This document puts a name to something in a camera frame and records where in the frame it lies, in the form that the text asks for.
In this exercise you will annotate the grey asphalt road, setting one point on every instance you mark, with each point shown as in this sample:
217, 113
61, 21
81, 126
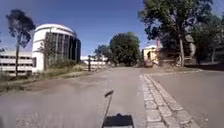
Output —
200, 96

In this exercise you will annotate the large leafy tree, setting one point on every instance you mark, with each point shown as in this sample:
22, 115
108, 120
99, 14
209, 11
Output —
173, 16

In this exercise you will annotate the small bare tree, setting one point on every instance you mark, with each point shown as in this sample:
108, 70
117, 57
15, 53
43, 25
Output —
46, 50

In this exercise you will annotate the low white building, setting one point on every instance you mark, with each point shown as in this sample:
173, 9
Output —
25, 61

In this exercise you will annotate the cobblestone strip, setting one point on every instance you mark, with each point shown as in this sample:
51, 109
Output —
153, 115

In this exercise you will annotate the white round building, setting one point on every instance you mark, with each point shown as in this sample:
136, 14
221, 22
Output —
41, 43

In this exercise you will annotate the dark post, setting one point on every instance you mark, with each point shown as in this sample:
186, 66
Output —
89, 63

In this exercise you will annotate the tall thin tree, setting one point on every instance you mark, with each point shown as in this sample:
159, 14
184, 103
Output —
20, 23

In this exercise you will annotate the dry grass verge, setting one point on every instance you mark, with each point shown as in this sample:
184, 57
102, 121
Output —
50, 74

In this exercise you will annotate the distant white building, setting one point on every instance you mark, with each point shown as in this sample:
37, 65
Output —
96, 62

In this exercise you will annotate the pale yellow building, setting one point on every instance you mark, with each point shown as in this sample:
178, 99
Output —
152, 51

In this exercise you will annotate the round dark green tree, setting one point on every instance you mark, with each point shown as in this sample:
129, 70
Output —
125, 48

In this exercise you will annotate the grey asphalt path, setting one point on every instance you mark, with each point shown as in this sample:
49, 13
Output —
66, 100

